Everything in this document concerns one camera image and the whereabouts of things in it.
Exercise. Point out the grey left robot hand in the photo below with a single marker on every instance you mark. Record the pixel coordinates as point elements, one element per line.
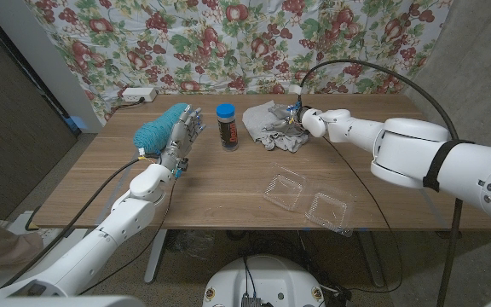
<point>182,138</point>

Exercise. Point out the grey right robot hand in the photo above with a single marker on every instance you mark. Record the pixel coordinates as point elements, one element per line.
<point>290,119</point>

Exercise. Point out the grey shirt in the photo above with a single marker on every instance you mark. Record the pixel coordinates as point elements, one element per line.
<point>258,121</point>

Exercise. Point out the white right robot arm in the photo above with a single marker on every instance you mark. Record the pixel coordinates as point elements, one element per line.
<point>420,149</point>

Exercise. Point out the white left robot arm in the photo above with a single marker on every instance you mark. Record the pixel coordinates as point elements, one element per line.
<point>100,245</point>

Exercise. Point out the teal yarn skein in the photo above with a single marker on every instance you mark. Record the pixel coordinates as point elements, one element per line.
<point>156,132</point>

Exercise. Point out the clear plastic clamshell container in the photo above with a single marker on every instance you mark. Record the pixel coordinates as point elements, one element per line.
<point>286,187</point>

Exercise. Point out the white tape tag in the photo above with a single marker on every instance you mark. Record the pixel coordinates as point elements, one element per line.
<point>296,89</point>

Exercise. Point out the tennis ball can blue lid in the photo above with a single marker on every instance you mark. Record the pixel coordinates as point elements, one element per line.
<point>227,132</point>

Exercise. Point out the white power strip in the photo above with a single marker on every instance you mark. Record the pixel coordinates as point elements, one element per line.
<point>139,94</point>

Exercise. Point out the floral fruit print backdrop cloth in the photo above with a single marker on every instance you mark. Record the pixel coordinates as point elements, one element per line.
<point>228,42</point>

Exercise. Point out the metal table leg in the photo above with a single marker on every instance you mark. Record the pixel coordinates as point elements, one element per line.
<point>155,256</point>
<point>371,260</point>

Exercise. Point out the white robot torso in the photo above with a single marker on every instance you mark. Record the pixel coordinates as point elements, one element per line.
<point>267,277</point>

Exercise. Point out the dark textured door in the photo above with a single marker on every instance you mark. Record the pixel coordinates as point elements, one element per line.
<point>15,140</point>

